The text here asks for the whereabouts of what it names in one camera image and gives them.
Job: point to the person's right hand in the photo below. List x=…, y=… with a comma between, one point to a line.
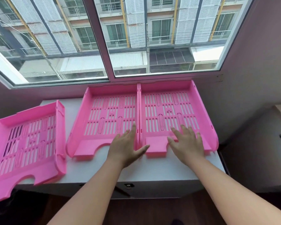
x=189, y=149

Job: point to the person's left hand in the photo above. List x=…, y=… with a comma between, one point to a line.
x=125, y=149

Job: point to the person's left thumb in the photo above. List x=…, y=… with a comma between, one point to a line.
x=144, y=148

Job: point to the person's right thumb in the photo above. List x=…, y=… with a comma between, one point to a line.
x=172, y=142

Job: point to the person's right little finger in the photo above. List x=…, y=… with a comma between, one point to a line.
x=200, y=138

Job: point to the person's right middle finger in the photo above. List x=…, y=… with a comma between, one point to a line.
x=185, y=131

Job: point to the person's right forearm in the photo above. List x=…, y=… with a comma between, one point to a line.
x=229, y=192

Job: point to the person's left forearm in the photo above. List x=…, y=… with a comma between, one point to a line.
x=91, y=194

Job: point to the pink plastic paper tray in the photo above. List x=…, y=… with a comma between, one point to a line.
x=49, y=171
x=154, y=146
x=89, y=147

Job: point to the metal cabinet lock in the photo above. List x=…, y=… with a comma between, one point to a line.
x=128, y=185

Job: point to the white cabinet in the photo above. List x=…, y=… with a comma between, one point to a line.
x=159, y=188

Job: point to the grey side cabinet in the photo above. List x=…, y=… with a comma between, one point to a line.
x=253, y=161

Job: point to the apartment building outside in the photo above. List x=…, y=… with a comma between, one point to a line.
x=135, y=23

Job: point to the white sliding window frame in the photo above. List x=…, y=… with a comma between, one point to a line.
x=100, y=44

